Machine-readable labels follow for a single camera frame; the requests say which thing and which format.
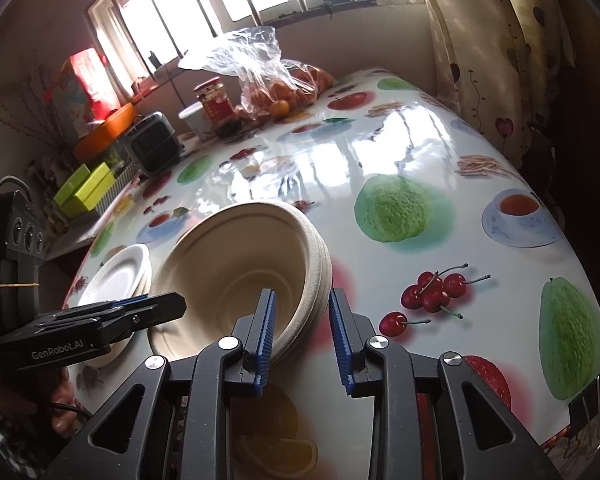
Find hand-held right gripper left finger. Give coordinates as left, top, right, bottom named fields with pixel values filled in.
left=45, top=288, right=278, bottom=480

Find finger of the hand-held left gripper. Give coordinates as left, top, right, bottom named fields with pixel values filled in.
left=76, top=295, right=152, bottom=314
left=99, top=292, right=188, bottom=334

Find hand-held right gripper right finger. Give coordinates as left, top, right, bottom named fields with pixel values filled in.
left=328, top=287, right=563, bottom=480

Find white ribbed paper plate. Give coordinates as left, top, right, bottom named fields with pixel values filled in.
left=130, top=254, right=151, bottom=299
left=77, top=243, right=151, bottom=367
left=132, top=260, right=154, bottom=301

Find beige paper bowl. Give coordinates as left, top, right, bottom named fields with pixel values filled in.
left=280, top=210, right=327, bottom=357
left=149, top=202, right=317, bottom=362
left=285, top=220, right=334, bottom=369

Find person's left forearm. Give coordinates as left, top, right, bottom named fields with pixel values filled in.
left=0, top=375, right=48, bottom=480

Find person's left hand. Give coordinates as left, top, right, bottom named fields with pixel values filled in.
left=0, top=366, right=81, bottom=435

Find grey flat board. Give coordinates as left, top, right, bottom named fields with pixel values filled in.
left=44, top=219, right=102, bottom=262

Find black white striped box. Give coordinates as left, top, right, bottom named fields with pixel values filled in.
left=92, top=167, right=144, bottom=211

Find lime green box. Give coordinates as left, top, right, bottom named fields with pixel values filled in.
left=53, top=163, right=92, bottom=206
left=62, top=164, right=116, bottom=214

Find small grey desk heater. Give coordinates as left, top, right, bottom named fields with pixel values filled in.
left=122, top=111, right=184, bottom=177

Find orange box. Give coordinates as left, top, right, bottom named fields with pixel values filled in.
left=73, top=103, right=137, bottom=159

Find dried branches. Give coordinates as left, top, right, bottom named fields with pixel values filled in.
left=0, top=64, right=72, bottom=152

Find white plastic tub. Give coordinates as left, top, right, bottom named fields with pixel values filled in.
left=178, top=103, right=216, bottom=141

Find food printed glossy tablecloth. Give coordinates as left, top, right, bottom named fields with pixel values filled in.
left=62, top=67, right=600, bottom=480

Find red label glass jar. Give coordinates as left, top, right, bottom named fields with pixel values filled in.
left=193, top=76, right=241, bottom=139

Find red gift bag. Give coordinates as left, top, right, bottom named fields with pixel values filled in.
left=44, top=47, right=124, bottom=139

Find black binder clip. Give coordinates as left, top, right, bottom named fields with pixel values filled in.
left=567, top=365, right=600, bottom=444

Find clear plastic bag of oranges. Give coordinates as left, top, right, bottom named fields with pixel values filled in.
left=177, top=25, right=336, bottom=122

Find cream heart print curtain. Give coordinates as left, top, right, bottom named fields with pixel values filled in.
left=414, top=0, right=582, bottom=172

